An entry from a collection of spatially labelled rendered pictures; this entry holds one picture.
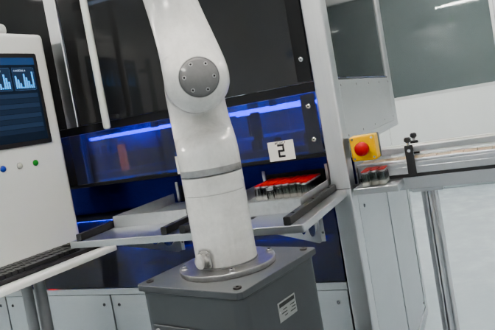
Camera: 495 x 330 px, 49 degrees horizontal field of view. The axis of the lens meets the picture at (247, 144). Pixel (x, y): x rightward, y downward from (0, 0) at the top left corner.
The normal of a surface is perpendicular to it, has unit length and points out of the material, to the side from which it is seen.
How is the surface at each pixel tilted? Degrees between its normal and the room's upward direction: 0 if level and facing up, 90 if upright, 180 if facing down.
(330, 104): 90
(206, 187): 90
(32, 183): 90
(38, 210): 90
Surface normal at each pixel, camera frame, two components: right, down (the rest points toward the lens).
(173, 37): -0.21, -0.36
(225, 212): 0.26, 0.00
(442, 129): -0.41, 0.12
